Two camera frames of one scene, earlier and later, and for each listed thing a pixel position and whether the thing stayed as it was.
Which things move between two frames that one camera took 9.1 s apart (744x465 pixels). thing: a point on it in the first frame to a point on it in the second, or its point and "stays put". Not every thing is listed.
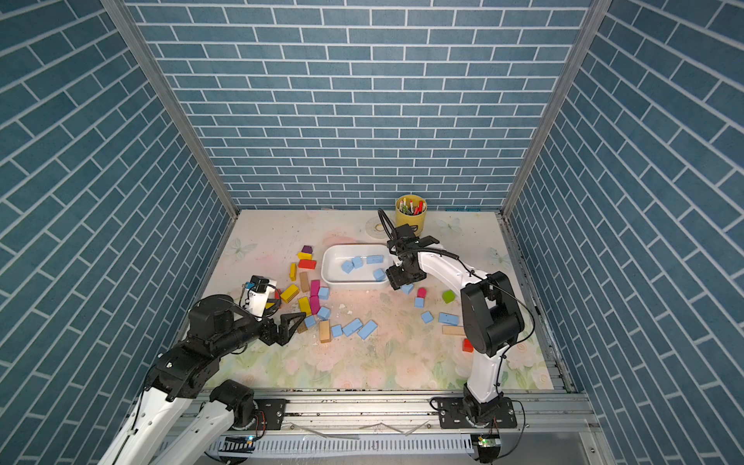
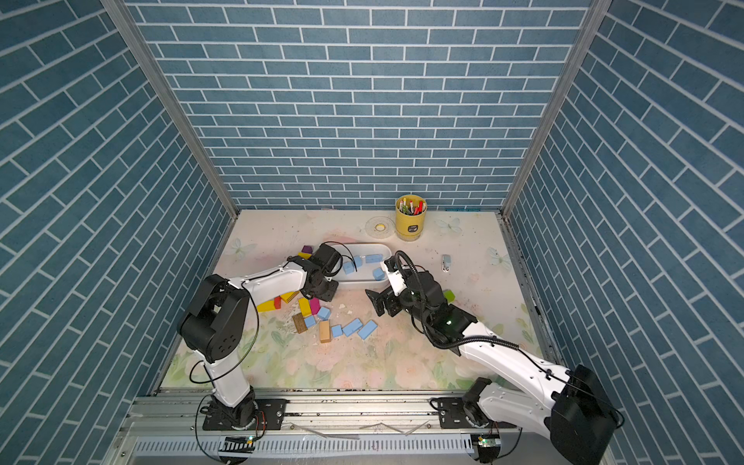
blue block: x=375 y=260 stays put
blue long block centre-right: x=367 y=330 stays put
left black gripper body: x=265 y=331 to x=326 y=290
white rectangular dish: x=334 y=277 stays put
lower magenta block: x=315 y=305 stays put
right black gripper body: x=400 y=275 to x=406 y=302
